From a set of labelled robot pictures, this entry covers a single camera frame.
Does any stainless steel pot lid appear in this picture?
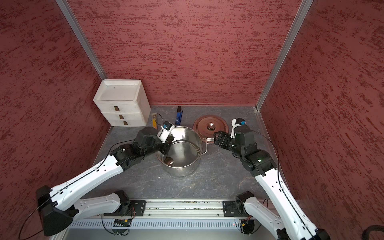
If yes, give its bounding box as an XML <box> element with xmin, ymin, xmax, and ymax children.
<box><xmin>193</xmin><ymin>115</ymin><xmax>229</xmax><ymax>144</ymax></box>

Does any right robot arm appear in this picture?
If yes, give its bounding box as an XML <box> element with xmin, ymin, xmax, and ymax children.
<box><xmin>214</xmin><ymin>125</ymin><xmax>330</xmax><ymax>240</ymax></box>

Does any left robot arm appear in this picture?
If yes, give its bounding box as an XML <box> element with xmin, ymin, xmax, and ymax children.
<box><xmin>36</xmin><ymin>122</ymin><xmax>174</xmax><ymax>237</ymax></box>

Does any orange yellow sachet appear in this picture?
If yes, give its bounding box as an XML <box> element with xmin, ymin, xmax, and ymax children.
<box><xmin>152</xmin><ymin>113</ymin><xmax>158</xmax><ymax>129</ymax></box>

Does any blue black stapler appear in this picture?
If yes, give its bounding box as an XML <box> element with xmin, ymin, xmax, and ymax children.
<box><xmin>176</xmin><ymin>106</ymin><xmax>183</xmax><ymax>126</ymax></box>

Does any white three-drawer box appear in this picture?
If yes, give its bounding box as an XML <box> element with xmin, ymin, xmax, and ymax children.
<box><xmin>94</xmin><ymin>79</ymin><xmax>151</xmax><ymax>127</ymax></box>

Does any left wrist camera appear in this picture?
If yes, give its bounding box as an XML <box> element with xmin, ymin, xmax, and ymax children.
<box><xmin>158</xmin><ymin>121</ymin><xmax>175</xmax><ymax>144</ymax></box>

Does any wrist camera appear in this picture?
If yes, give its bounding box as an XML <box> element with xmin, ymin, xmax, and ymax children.
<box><xmin>231</xmin><ymin>118</ymin><xmax>246</xmax><ymax>138</ymax></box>
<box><xmin>158</xmin><ymin>121</ymin><xmax>175</xmax><ymax>144</ymax></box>

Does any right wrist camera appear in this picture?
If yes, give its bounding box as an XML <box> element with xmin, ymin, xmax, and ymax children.
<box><xmin>231</xmin><ymin>118</ymin><xmax>246</xmax><ymax>138</ymax></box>

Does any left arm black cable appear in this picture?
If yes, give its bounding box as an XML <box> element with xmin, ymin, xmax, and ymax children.
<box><xmin>18</xmin><ymin>113</ymin><xmax>166</xmax><ymax>240</ymax></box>

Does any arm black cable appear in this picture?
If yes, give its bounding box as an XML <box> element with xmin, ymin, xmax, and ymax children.
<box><xmin>18</xmin><ymin>113</ymin><xmax>166</xmax><ymax>240</ymax></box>
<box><xmin>248</xmin><ymin>130</ymin><xmax>304</xmax><ymax>229</ymax></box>

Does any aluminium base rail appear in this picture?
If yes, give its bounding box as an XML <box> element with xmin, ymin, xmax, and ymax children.
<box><xmin>74</xmin><ymin>197</ymin><xmax>271</xmax><ymax>220</ymax></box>

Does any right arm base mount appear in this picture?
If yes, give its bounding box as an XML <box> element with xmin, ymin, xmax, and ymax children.
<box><xmin>223</xmin><ymin>191</ymin><xmax>254</xmax><ymax>217</ymax></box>

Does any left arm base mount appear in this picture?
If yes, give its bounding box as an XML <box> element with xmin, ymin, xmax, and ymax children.
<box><xmin>104</xmin><ymin>191</ymin><xmax>147</xmax><ymax>218</ymax></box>

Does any white vented cable duct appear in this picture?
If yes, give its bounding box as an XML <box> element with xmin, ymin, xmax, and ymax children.
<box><xmin>69</xmin><ymin>219</ymin><xmax>241</xmax><ymax>230</ymax></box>

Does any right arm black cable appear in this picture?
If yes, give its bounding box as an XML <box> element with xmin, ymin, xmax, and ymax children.
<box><xmin>248</xmin><ymin>130</ymin><xmax>304</xmax><ymax>229</ymax></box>

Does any aluminium right corner post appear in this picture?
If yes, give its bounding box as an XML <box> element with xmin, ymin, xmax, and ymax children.
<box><xmin>256</xmin><ymin>0</ymin><xmax>313</xmax><ymax>111</ymax></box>

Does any aluminium corner post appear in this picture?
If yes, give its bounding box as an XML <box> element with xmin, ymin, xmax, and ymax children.
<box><xmin>55</xmin><ymin>0</ymin><xmax>108</xmax><ymax>80</ymax></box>
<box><xmin>256</xmin><ymin>0</ymin><xmax>313</xmax><ymax>111</ymax></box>

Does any aluminium left corner post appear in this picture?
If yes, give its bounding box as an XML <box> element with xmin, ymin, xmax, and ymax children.
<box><xmin>55</xmin><ymin>0</ymin><xmax>108</xmax><ymax>80</ymax></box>

